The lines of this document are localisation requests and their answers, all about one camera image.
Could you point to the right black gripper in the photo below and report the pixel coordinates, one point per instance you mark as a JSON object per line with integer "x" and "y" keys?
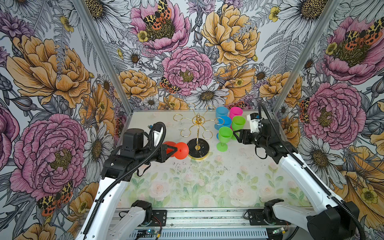
{"x": 246, "y": 134}

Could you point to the right small circuit board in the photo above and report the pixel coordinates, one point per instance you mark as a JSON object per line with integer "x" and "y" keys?
{"x": 279, "y": 231}

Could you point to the small green circuit board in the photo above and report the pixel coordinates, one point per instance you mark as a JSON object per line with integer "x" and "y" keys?
{"x": 147, "y": 234}

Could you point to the aluminium front rail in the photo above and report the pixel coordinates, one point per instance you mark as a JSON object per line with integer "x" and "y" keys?
{"x": 208, "y": 218}

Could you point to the red wine glass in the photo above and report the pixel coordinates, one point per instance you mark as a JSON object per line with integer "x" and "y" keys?
{"x": 182, "y": 150}

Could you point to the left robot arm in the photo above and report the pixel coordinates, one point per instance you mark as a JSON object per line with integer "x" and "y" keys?
{"x": 138, "y": 148}

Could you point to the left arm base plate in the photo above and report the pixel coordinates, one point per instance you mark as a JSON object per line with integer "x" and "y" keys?
{"x": 155, "y": 218}

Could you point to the light blue wine glass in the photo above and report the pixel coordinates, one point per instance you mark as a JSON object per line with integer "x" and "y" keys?
{"x": 221, "y": 112}

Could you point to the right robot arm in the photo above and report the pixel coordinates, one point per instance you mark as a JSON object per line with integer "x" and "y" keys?
{"x": 331, "y": 218}

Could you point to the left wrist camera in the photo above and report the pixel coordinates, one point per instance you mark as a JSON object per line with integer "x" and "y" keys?
{"x": 157, "y": 132}

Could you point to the green wine glass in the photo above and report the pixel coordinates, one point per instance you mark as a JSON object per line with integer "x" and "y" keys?
{"x": 225, "y": 135}
{"x": 238, "y": 123}

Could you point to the right aluminium corner post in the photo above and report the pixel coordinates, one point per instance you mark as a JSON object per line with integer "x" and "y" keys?
{"x": 322, "y": 24}

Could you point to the gold wire wine glass rack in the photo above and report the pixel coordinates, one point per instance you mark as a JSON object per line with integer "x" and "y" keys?
{"x": 199, "y": 146}

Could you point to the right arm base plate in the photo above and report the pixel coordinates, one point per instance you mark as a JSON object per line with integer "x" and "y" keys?
{"x": 256, "y": 218}

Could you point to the pink wine glass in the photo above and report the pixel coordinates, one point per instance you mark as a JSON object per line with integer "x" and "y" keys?
{"x": 235, "y": 111}

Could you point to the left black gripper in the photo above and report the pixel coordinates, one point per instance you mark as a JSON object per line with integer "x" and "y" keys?
{"x": 163, "y": 156}

